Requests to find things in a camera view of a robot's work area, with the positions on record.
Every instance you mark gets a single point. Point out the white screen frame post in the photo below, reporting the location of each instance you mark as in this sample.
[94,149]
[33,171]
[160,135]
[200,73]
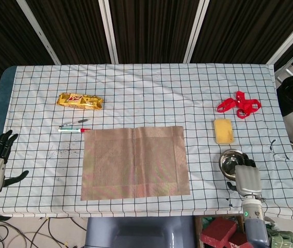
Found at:
[196,31]
[109,31]
[39,32]
[288,38]

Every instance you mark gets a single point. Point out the metal bowl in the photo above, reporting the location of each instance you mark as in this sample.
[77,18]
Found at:
[227,164]

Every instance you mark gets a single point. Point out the red capped white marker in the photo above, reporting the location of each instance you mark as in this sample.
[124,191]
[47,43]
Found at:
[70,130]

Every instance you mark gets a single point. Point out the checkered white tablecloth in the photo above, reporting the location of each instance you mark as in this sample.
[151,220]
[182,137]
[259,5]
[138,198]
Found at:
[146,90]

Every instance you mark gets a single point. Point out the gold snack packet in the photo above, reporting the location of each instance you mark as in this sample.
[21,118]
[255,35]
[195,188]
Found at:
[79,101]

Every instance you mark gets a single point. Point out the dark slatted screen panel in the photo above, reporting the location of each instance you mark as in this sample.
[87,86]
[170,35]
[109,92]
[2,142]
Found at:
[71,31]
[2,38]
[151,31]
[244,31]

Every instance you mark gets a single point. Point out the brown woven placemat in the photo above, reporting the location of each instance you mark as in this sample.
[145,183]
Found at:
[136,165]

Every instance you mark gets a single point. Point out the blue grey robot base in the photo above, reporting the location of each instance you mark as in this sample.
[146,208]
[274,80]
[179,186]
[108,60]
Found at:
[136,232]

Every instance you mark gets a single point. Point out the small red box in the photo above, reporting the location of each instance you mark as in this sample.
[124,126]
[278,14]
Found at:
[239,241]

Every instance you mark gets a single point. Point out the yellow sponge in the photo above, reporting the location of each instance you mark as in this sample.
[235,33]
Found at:
[224,130]

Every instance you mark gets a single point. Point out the red ribbon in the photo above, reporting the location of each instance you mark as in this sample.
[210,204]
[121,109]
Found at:
[244,103]

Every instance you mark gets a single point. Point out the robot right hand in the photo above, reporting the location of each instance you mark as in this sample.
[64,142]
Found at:
[248,180]

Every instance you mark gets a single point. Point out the black pen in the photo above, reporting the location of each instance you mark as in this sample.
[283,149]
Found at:
[74,123]

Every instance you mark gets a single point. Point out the wooden crate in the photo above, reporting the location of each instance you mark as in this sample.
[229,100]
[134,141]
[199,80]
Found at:
[198,232]

